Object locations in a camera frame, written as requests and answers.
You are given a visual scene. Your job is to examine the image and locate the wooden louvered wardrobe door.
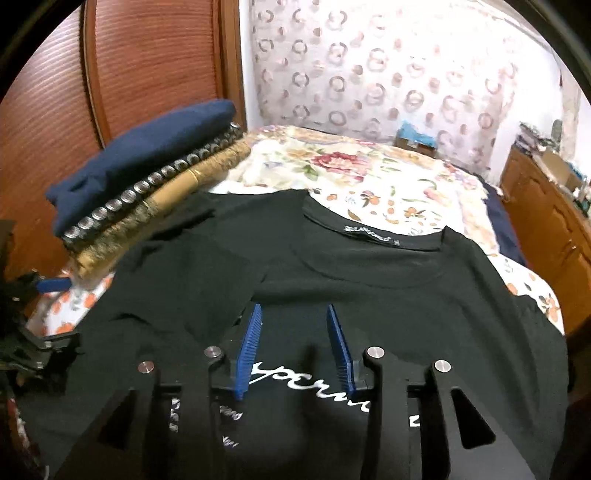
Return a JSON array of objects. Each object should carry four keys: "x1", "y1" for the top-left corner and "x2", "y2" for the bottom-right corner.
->
[{"x1": 1, "y1": 1, "x2": 245, "y2": 276}]

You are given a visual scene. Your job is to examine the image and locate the wooden sideboard cabinet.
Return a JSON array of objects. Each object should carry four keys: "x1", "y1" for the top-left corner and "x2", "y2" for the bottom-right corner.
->
[{"x1": 500, "y1": 147, "x2": 591, "y2": 336}]

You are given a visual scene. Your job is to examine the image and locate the floral orange-print bed sheet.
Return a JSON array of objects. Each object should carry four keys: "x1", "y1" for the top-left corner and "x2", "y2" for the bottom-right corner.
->
[{"x1": 30, "y1": 126, "x2": 563, "y2": 335}]

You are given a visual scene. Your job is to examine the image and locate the cardboard box on cabinet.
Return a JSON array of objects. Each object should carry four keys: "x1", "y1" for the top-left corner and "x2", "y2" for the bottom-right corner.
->
[{"x1": 541, "y1": 149, "x2": 581, "y2": 192}]

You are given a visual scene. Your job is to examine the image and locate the folded tan brown garment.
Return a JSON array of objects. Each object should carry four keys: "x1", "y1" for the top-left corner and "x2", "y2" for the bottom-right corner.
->
[{"x1": 73, "y1": 140, "x2": 252, "y2": 281}]

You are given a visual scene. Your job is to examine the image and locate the circle-patterned sheer curtain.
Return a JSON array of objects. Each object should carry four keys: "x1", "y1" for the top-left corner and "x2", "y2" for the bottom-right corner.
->
[{"x1": 245, "y1": 1, "x2": 562, "y2": 177}]

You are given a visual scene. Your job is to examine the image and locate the folded black circle-patterned garment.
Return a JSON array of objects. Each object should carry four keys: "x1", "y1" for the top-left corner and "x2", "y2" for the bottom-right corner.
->
[{"x1": 60, "y1": 122, "x2": 243, "y2": 253}]

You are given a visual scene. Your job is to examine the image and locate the blue box behind bed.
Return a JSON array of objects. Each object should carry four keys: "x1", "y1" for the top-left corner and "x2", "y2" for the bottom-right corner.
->
[{"x1": 394, "y1": 121, "x2": 438, "y2": 158}]

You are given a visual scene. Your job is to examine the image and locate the navy blue blanket edge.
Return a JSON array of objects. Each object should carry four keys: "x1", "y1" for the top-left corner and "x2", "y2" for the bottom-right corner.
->
[{"x1": 478, "y1": 176, "x2": 527, "y2": 267}]

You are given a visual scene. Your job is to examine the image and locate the folded navy blue garment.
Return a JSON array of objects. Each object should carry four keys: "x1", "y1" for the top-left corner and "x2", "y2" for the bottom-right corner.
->
[{"x1": 46, "y1": 99, "x2": 236, "y2": 237}]

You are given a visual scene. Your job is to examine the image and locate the black t-shirt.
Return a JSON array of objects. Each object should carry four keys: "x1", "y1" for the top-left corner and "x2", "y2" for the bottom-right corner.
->
[{"x1": 18, "y1": 190, "x2": 568, "y2": 479}]

